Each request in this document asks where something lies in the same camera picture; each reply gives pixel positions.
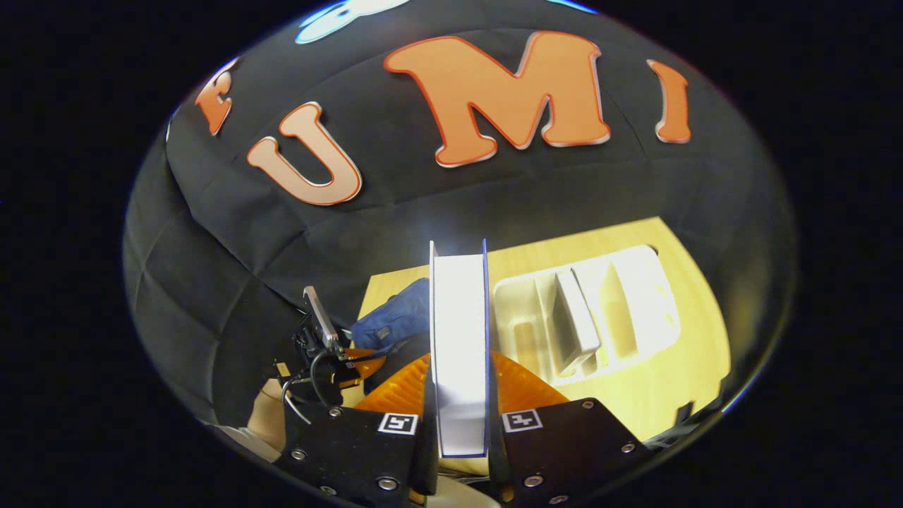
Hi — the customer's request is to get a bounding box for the white bookshelf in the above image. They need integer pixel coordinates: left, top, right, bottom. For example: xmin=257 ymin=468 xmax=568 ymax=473
xmin=492 ymin=245 xmax=681 ymax=385

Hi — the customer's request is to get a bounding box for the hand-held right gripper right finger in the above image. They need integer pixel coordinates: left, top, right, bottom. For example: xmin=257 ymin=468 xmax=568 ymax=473
xmin=487 ymin=351 xmax=653 ymax=505

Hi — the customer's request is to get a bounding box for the blue cover book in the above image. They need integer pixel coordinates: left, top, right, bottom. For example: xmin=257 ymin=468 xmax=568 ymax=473
xmin=428 ymin=238 xmax=491 ymax=459

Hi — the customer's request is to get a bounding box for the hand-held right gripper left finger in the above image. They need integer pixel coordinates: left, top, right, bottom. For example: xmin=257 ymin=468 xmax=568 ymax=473
xmin=274 ymin=353 xmax=440 ymax=505

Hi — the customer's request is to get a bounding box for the black backdrop cloth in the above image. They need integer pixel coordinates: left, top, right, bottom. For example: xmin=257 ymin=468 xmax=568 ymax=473
xmin=123 ymin=0 xmax=798 ymax=431

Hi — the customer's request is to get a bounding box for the blue schoolbag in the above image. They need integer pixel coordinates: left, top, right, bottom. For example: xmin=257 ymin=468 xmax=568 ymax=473
xmin=351 ymin=277 xmax=431 ymax=353

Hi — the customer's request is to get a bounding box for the white and grey cover book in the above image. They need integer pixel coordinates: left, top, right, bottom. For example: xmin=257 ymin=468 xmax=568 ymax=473
xmin=554 ymin=270 xmax=602 ymax=375

